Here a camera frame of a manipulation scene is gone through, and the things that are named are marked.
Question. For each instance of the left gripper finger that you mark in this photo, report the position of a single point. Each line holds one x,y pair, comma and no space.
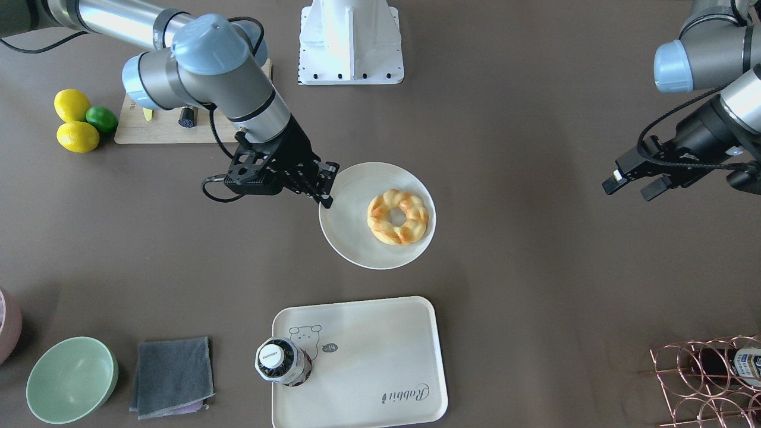
656,188
630,166

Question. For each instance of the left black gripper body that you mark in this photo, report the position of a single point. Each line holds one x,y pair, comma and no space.
697,134

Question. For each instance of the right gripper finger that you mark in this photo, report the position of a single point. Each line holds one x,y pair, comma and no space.
321,194
325,176

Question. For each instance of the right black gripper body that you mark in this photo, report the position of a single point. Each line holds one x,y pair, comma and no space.
295,152

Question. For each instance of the white round plate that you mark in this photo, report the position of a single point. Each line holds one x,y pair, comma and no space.
344,224

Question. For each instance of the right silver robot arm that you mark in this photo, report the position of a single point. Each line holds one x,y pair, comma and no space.
210,37

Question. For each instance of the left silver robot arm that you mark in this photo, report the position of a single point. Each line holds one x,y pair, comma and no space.
718,49

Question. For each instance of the glazed yellow donut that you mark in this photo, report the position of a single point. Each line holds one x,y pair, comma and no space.
397,218

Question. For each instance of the brown tea bottle on tray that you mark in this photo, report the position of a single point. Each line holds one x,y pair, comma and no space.
279,360

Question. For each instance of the cream rabbit tray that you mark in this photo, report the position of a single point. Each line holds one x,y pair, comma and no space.
376,363

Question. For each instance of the wooden cutting board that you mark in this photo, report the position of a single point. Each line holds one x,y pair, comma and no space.
166,128

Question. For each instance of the tea bottle in rack far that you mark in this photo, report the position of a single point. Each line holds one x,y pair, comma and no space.
732,366

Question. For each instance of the green lime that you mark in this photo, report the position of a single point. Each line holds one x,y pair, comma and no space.
102,118

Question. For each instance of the yellow lemon front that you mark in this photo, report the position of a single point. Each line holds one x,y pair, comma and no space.
78,137

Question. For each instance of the yellow lemon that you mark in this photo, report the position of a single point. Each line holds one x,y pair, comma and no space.
71,105
78,137

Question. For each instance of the yellow lemon rear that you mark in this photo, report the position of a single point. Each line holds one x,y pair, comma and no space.
71,105

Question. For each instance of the grey folded cloth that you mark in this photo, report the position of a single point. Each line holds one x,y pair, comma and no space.
172,377

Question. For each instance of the mint green bowl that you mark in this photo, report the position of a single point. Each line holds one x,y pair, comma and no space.
71,380

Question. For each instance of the pink bowl with ice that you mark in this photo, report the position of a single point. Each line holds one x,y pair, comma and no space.
12,322

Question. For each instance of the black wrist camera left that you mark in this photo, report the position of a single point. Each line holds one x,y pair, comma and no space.
746,179

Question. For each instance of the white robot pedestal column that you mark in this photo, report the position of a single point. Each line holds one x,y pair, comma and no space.
350,43

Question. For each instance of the copper wire bottle rack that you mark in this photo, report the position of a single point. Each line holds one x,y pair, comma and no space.
692,399

